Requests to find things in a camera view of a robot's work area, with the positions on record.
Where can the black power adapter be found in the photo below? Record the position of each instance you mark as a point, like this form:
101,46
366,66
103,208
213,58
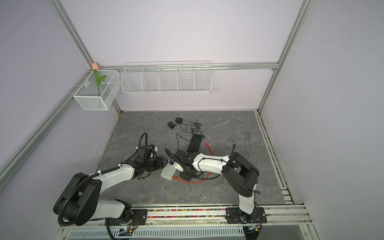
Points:
178,120
171,125

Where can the pink artificial tulip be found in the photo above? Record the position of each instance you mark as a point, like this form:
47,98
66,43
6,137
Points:
99,79

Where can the black power adapter near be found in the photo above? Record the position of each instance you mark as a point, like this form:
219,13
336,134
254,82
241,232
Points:
171,125

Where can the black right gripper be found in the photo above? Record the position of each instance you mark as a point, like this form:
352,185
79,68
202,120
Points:
185,177

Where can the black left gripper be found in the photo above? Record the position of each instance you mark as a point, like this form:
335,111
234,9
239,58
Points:
160,163

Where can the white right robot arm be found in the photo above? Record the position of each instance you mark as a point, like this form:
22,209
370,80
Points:
239,173

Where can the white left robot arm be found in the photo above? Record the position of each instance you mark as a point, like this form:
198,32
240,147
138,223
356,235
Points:
80,201

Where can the white wire wall basket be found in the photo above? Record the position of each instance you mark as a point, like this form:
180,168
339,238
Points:
167,77

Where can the black power adapter far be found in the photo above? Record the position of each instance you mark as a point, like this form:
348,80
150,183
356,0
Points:
178,120

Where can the white mesh box basket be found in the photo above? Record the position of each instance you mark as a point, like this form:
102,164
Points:
87,95

